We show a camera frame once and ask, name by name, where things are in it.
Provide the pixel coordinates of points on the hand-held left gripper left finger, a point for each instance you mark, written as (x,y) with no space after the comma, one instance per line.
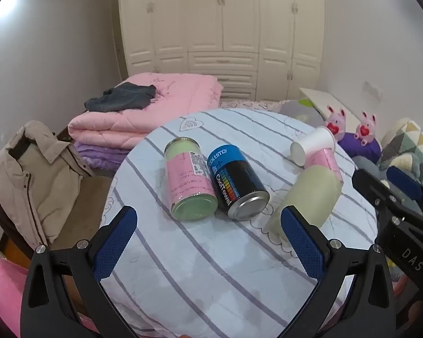
(114,243)

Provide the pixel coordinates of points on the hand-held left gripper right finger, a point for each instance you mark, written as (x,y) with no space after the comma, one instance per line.
(303,246)

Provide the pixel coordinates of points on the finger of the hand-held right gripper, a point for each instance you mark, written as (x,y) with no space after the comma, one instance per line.
(405,181)
(375,193)

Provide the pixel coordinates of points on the white paper cup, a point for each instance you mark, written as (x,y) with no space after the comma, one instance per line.
(313,145)

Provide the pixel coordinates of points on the triangle patterned pillow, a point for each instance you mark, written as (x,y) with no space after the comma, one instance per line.
(409,148)

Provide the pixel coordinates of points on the purple cushion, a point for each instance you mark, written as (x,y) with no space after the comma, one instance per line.
(363,149)

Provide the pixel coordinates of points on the pale green frosted bottle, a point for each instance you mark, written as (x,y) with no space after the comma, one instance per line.
(303,193)

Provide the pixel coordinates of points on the pink pig plush toy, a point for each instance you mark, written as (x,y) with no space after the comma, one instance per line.
(366,128)
(336,123)

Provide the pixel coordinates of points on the striped white tablecloth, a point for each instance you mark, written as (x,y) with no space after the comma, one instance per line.
(197,274)

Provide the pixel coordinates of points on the folded purple blanket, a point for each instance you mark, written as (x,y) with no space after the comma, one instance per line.
(98,153)

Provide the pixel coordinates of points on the blue and black can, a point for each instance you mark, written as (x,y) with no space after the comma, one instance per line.
(232,179)

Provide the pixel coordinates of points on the pink and green can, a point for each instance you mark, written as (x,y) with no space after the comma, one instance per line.
(188,179)

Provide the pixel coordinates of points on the white board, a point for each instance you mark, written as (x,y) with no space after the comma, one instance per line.
(324,104)

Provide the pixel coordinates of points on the beige jacket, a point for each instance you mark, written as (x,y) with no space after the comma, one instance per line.
(21,183)

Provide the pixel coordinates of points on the grey and green pillow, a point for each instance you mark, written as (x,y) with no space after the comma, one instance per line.
(299,111)

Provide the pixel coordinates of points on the dark grey garment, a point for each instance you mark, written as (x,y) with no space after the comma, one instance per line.
(123,98)

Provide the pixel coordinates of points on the floral bed sheet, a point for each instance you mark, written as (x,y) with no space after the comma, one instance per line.
(250,105)

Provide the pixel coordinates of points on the folded pink quilt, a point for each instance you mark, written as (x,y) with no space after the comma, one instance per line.
(183,102)

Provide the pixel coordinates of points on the cream white wardrobe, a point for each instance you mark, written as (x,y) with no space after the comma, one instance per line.
(218,31)

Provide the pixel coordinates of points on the white wall socket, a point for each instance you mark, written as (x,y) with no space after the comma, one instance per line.
(373,89)

